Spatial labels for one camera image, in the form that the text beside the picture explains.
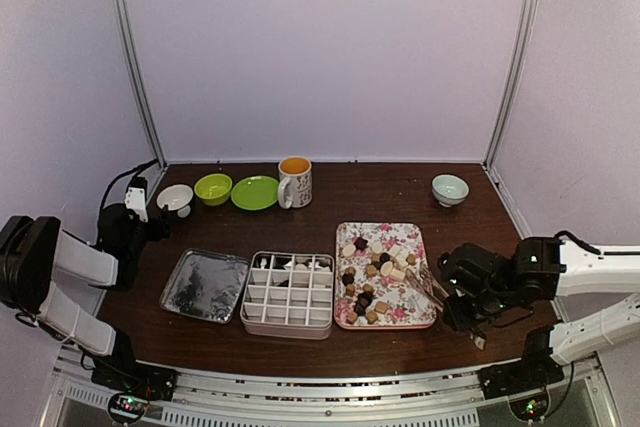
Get metal tongs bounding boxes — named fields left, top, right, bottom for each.
left=403, top=266, right=489, bottom=351

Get green plate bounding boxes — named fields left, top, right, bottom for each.
left=231, top=175, right=279, bottom=211

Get white oval chocolate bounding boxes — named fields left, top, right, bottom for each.
left=342, top=245, right=356, bottom=257
left=371, top=241, right=383, bottom=253

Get pale blue ceramic bowl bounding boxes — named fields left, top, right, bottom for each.
left=431, top=174, right=470, bottom=208

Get front aluminium rail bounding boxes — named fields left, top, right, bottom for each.
left=35, top=359, right=622, bottom=426

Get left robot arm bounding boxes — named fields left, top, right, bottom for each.
left=1, top=204, right=170, bottom=391

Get left aluminium frame post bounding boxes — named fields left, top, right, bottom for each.
left=113, top=0, right=167, bottom=168

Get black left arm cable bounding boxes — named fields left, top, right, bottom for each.
left=97, top=159, right=160, bottom=218

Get white mug with orange inside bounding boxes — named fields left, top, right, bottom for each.
left=278, top=157, right=313, bottom=209

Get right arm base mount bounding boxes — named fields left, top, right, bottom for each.
left=477, top=327, right=564, bottom=425

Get right aluminium frame post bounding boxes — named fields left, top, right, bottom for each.
left=483, top=0, right=539, bottom=171

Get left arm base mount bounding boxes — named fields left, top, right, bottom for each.
left=90, top=331, right=178, bottom=426

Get white black bowl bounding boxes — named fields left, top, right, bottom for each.
left=156, top=184, right=195, bottom=219

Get white oval chocolate upper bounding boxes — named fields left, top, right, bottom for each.
left=371, top=241, right=383, bottom=253

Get dark square chocolate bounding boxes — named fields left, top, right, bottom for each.
left=354, top=237, right=368, bottom=251

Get floral pink tray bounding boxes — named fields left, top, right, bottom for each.
left=334, top=222, right=437, bottom=331

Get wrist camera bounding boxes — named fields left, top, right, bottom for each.
left=124, top=176, right=149, bottom=223
left=437, top=252, right=458, bottom=285

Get pink bunny tin lid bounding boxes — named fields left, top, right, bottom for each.
left=159, top=248, right=250, bottom=325

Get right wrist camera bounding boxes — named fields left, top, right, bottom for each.
left=437, top=252, right=458, bottom=285

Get green bowl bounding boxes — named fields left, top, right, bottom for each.
left=194, top=173, right=233, bottom=206

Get tan Sweet chocolate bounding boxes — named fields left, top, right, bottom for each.
left=374, top=301, right=389, bottom=314

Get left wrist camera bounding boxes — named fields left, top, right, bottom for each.
left=124, top=176, right=149, bottom=223

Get pink tin box with dividers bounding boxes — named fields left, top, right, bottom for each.
left=239, top=251, right=335, bottom=341

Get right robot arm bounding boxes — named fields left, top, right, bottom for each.
left=438, top=231, right=639, bottom=389

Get aluminium frame post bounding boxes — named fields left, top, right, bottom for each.
left=483, top=0, right=539, bottom=171
left=113, top=0, right=167, bottom=168

